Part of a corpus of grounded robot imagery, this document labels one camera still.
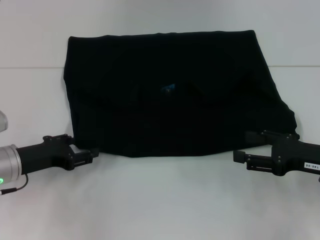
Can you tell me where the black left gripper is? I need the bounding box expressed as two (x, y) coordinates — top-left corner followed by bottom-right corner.
(16, 134), (100, 176)

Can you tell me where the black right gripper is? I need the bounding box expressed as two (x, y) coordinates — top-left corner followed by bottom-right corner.
(232, 129), (320, 177)

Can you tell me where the black shirt with FREE print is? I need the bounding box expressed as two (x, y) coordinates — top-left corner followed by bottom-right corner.
(61, 29), (300, 159)

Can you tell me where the silver left plug with cable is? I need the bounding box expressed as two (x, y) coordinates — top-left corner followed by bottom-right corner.
(0, 173), (30, 195)

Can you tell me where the black and silver left wrist camera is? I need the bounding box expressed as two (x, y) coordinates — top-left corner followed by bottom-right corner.
(0, 109), (10, 132)

